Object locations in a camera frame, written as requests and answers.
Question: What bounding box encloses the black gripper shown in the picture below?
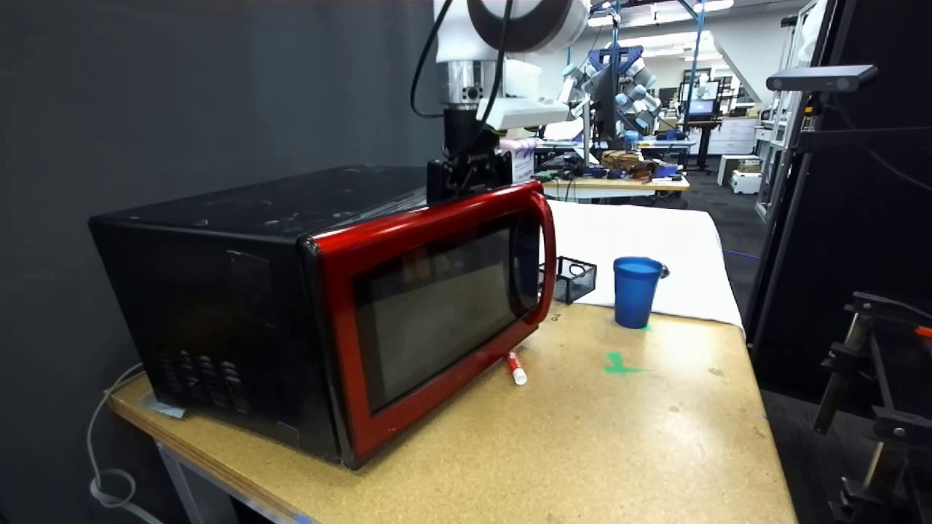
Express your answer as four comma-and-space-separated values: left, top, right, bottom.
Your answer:
424, 106, 516, 208

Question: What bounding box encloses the red microwave door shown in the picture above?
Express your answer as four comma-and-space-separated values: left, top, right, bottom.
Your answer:
306, 179, 562, 471

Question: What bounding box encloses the black red microwave body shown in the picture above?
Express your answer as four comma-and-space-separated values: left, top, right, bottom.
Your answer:
85, 163, 562, 471

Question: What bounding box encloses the black mesh box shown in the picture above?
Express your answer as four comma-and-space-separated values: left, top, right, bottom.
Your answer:
549, 253, 599, 307

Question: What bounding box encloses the background work table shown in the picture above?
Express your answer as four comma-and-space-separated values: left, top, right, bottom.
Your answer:
535, 170, 693, 205

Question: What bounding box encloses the white table cloth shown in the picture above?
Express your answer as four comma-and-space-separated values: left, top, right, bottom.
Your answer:
540, 199, 746, 329

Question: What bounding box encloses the blue background robot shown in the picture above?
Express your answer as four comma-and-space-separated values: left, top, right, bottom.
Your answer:
568, 42, 663, 148

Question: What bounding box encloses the red white marker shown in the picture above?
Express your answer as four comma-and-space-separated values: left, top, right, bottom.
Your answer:
504, 351, 529, 391

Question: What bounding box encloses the blue plastic cup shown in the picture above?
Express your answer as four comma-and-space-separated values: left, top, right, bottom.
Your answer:
612, 253, 673, 333

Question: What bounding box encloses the green tape cross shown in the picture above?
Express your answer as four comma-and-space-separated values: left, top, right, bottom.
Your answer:
599, 351, 644, 378

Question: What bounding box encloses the black backdrop curtain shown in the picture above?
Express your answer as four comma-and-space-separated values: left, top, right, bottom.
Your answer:
0, 0, 440, 524

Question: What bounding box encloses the black clamp stand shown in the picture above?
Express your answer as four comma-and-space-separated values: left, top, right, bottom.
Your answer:
811, 290, 932, 524

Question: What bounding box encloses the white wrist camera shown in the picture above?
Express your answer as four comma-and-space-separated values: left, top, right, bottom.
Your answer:
479, 94, 573, 135

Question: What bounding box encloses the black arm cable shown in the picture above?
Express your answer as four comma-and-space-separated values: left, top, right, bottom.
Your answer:
404, 0, 460, 122

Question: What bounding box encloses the black stereo camera bar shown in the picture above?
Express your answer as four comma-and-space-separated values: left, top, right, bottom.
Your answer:
766, 62, 880, 97

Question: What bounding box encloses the white power cable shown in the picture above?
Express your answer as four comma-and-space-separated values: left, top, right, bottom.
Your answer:
85, 361, 163, 524

